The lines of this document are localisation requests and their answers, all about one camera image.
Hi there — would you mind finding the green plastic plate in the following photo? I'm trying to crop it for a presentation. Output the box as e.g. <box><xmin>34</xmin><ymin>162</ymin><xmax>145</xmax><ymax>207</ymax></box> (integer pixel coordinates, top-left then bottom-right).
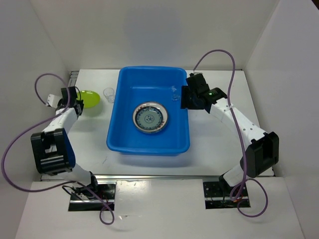
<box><xmin>80</xmin><ymin>90</ymin><xmax>100</xmax><ymax>109</ymax></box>

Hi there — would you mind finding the small blue patterned plate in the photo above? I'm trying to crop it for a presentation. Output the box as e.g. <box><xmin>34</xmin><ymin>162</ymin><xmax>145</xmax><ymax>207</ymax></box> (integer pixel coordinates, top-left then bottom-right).
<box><xmin>133</xmin><ymin>106</ymin><xmax>166</xmax><ymax>133</ymax></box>

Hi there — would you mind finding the orange sunburst pattern plate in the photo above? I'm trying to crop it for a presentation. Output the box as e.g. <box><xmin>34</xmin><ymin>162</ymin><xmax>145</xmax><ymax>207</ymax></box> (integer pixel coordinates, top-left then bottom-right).
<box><xmin>132</xmin><ymin>102</ymin><xmax>168</xmax><ymax>134</ymax></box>

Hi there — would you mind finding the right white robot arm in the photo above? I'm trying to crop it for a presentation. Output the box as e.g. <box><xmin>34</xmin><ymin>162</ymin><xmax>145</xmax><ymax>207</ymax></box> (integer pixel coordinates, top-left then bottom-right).
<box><xmin>181</xmin><ymin>73</ymin><xmax>279</xmax><ymax>196</ymax></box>

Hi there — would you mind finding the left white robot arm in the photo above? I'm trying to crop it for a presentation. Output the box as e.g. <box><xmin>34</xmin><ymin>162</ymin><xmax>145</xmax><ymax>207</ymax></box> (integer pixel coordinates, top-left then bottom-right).
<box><xmin>30</xmin><ymin>87</ymin><xmax>100</xmax><ymax>199</ymax></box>

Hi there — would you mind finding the blue plastic bin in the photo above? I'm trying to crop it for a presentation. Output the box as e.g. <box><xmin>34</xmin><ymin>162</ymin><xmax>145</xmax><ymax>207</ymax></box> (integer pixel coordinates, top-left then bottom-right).
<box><xmin>106</xmin><ymin>66</ymin><xmax>190</xmax><ymax>155</ymax></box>

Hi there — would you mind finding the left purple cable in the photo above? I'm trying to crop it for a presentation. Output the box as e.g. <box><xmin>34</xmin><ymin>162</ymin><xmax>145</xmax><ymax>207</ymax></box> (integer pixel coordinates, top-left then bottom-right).
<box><xmin>1</xmin><ymin>73</ymin><xmax>115</xmax><ymax>225</ymax></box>

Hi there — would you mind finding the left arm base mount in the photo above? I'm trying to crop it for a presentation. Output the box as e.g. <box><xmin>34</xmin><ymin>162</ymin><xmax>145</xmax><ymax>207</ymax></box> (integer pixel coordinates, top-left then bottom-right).
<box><xmin>62</xmin><ymin>182</ymin><xmax>116</xmax><ymax>212</ymax></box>

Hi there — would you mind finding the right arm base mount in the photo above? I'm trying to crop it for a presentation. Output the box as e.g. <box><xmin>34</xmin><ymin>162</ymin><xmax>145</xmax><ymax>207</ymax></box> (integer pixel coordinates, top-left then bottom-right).
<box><xmin>202</xmin><ymin>180</ymin><xmax>251</xmax><ymax>210</ymax></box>

